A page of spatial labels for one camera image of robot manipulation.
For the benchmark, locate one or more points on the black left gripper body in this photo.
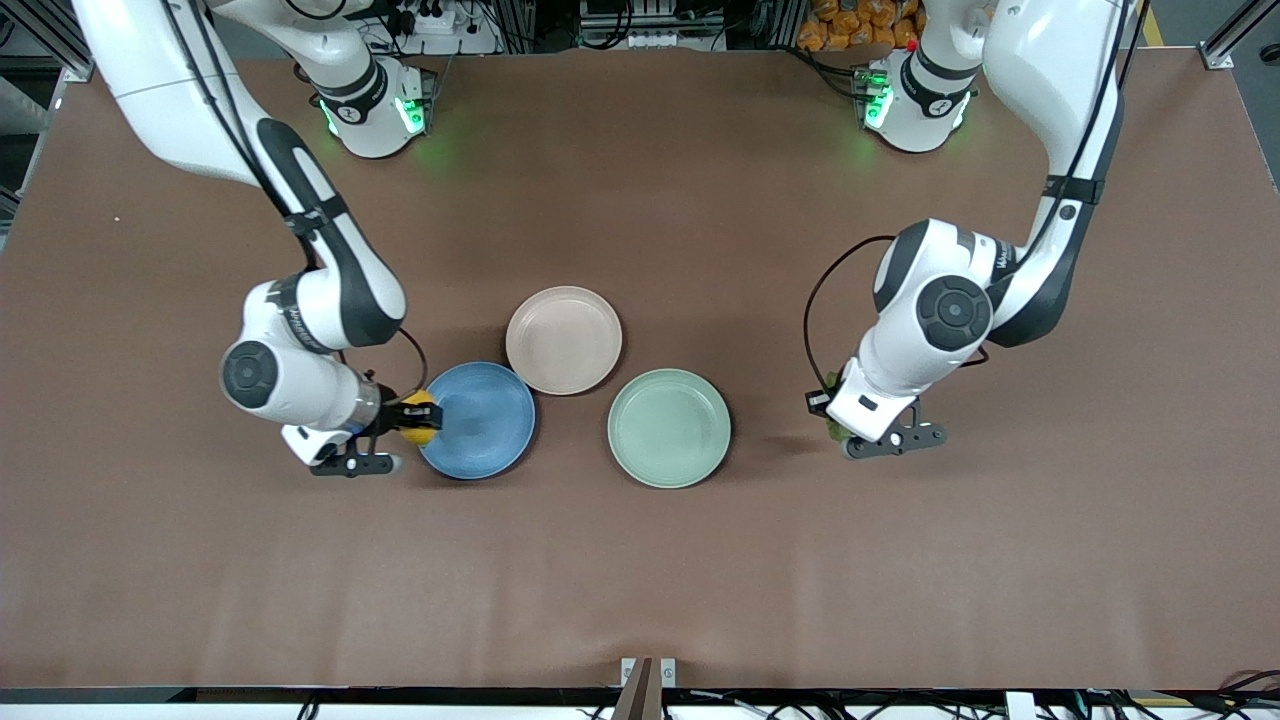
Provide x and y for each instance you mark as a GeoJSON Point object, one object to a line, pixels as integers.
{"type": "Point", "coordinates": [818, 403]}

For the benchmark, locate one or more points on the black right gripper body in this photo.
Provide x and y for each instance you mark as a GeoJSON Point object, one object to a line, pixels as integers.
{"type": "Point", "coordinates": [391, 416]}

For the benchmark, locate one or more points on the yellow lemon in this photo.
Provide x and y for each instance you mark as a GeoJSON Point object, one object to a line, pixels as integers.
{"type": "Point", "coordinates": [420, 435]}

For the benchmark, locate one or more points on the green lettuce leaf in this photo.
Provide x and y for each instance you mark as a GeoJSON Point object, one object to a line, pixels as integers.
{"type": "Point", "coordinates": [836, 430]}

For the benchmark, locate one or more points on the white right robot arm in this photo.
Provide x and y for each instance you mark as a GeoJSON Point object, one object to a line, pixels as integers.
{"type": "Point", "coordinates": [150, 80]}

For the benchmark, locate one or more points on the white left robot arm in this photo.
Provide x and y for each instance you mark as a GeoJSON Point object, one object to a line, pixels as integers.
{"type": "Point", "coordinates": [930, 330]}

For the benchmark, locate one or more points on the blue round plate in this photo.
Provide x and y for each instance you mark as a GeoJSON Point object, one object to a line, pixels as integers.
{"type": "Point", "coordinates": [485, 425]}

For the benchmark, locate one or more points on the light green round plate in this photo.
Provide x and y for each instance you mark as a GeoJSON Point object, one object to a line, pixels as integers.
{"type": "Point", "coordinates": [669, 428]}

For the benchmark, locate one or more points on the beige round plate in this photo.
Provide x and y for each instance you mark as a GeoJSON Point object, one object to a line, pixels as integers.
{"type": "Point", "coordinates": [565, 340]}

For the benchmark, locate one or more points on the thin brown upright bar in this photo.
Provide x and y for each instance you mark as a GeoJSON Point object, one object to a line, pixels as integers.
{"type": "Point", "coordinates": [636, 695]}

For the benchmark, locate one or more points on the pile of orange fruit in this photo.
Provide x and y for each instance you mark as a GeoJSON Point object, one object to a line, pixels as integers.
{"type": "Point", "coordinates": [850, 25]}

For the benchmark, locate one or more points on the white power strip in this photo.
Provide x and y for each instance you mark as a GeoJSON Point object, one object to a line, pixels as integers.
{"type": "Point", "coordinates": [450, 25]}

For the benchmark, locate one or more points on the small metal table bracket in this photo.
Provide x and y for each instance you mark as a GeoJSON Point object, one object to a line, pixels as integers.
{"type": "Point", "coordinates": [668, 672]}

